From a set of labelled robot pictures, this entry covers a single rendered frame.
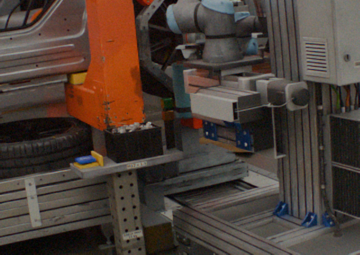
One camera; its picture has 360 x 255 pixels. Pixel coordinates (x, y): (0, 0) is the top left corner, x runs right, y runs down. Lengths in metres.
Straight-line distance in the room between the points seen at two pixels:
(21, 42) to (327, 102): 1.56
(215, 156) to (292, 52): 1.28
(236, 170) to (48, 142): 1.07
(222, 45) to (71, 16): 1.07
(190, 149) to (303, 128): 1.28
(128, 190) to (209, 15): 0.77
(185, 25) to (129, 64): 0.41
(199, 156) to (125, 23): 1.01
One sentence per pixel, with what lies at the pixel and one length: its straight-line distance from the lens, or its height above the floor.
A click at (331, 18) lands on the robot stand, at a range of 2.30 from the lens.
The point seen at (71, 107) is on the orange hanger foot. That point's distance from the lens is 3.56.
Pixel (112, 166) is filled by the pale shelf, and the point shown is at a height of 0.45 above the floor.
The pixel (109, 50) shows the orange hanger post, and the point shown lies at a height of 0.87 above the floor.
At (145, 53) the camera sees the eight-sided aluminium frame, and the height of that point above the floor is 0.80.
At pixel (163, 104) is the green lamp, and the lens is 2.94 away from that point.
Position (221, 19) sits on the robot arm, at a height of 0.97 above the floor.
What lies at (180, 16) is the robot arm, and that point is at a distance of 2.72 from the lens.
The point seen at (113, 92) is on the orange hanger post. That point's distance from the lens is 3.01.
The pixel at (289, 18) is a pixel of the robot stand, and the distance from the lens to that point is 2.55.
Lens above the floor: 1.14
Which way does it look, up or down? 11 degrees down
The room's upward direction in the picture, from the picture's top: 5 degrees counter-clockwise
